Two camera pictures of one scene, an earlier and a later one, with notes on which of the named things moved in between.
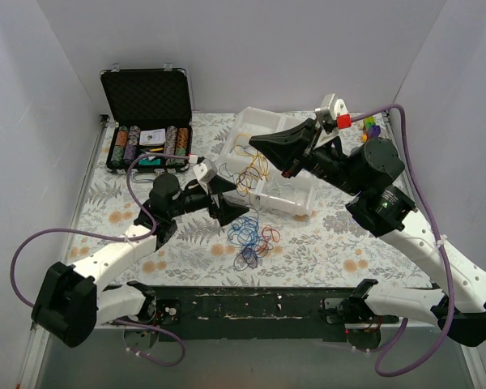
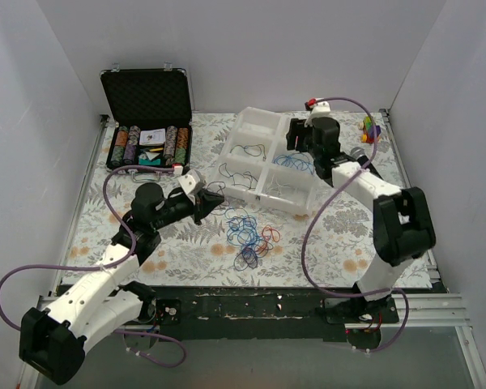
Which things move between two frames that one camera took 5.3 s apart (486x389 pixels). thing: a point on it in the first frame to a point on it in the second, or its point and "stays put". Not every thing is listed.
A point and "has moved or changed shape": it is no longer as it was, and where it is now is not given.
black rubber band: x=226 y=168 has moved or changed shape
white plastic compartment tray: x=255 y=174 stays put
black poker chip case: x=149 y=111 stays put
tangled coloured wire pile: x=255 y=241 stays put
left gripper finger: x=218 y=185 to x=206 y=202
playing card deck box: x=152 y=137 stays put
